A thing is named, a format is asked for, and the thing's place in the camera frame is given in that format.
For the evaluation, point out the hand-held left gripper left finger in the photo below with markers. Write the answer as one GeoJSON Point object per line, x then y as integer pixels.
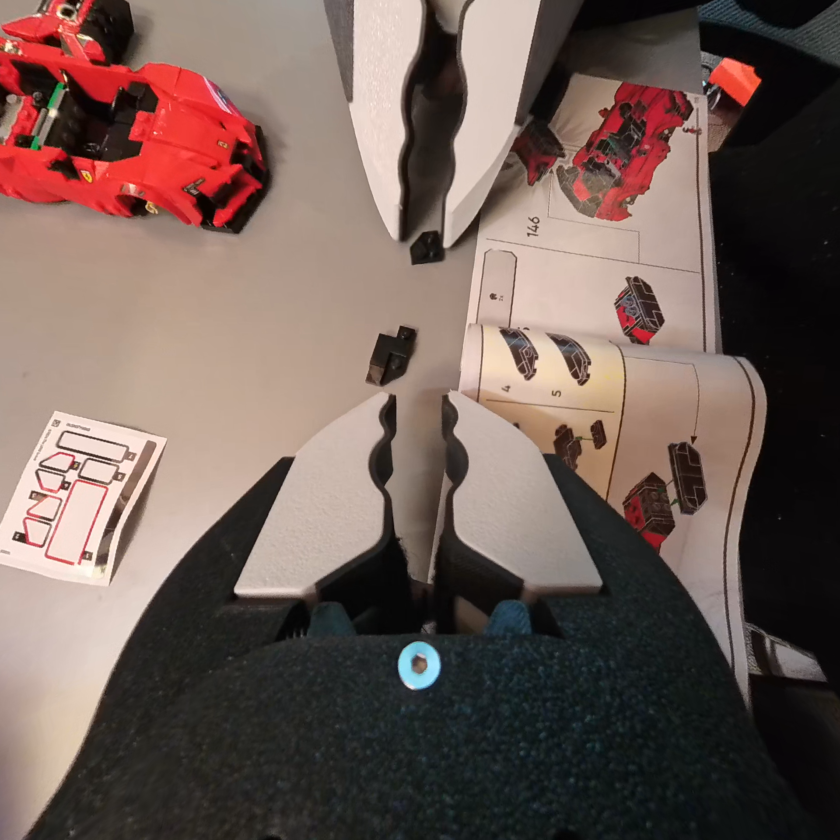
{"type": "Point", "coordinates": [328, 512]}

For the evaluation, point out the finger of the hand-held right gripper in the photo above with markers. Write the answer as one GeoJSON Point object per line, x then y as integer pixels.
{"type": "Point", "coordinates": [499, 85]}
{"type": "Point", "coordinates": [384, 98]}

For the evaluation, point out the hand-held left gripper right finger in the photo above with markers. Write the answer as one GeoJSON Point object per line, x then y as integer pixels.
{"type": "Point", "coordinates": [518, 518]}

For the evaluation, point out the small black lego plate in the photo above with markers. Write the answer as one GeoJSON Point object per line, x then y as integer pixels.
{"type": "Point", "coordinates": [425, 248]}

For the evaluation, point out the black lego slope brick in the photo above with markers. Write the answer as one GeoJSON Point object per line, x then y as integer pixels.
{"type": "Point", "coordinates": [384, 358]}

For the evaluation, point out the red lego car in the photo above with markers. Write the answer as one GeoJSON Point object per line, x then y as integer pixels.
{"type": "Point", "coordinates": [164, 131]}

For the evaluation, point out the lego instruction booklet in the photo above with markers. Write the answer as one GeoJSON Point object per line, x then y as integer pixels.
{"type": "Point", "coordinates": [656, 282]}

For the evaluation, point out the orange plastic block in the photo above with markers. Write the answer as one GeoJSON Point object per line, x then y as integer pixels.
{"type": "Point", "coordinates": [735, 77]}

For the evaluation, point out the white sticker sheet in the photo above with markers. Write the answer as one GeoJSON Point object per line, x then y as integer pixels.
{"type": "Point", "coordinates": [85, 499]}

